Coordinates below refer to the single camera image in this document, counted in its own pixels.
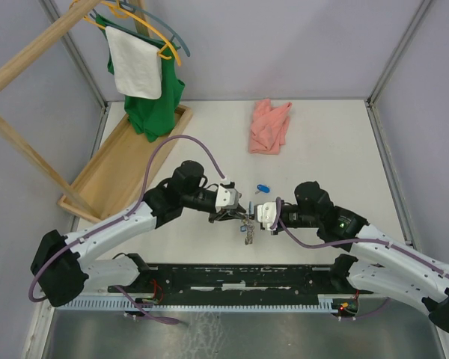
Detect wooden rack frame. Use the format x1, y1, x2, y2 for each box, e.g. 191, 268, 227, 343
0, 0, 149, 220

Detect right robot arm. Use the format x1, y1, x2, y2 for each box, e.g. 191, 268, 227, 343
254, 182, 449, 333

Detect pink cloth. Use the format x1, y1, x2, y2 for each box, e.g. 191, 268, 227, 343
248, 99, 292, 156

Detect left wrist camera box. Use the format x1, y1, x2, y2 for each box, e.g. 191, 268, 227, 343
215, 185, 241, 211

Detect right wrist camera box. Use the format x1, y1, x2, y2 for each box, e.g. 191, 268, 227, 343
254, 198, 282, 224

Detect white cable duct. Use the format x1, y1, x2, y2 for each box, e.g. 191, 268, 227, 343
58, 295, 346, 314

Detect keyring holder with blue handle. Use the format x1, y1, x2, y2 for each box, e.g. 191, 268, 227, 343
240, 201, 254, 245

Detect grey blue hanger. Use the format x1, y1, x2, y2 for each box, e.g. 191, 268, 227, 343
100, 1, 191, 64

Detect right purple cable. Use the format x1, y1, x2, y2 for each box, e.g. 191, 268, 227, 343
275, 197, 449, 322

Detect blue tagged key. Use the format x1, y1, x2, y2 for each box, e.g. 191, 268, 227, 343
255, 184, 270, 194

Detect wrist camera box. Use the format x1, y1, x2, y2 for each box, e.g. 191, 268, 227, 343
215, 185, 241, 211
254, 198, 282, 224

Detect purple cable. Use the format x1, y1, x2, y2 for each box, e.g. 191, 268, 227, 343
275, 197, 449, 322
28, 135, 231, 325

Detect white towel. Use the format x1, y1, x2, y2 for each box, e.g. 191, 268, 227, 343
106, 26, 162, 99

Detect green shirt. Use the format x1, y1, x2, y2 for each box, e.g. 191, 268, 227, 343
107, 37, 185, 142

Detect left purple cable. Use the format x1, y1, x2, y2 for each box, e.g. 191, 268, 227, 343
28, 135, 231, 325

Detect wooden tray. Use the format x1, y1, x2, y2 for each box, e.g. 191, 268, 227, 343
57, 103, 194, 224

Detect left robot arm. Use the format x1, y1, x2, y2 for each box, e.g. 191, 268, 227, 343
31, 160, 246, 307

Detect yellow hanger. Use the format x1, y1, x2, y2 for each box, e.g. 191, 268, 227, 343
82, 1, 191, 67

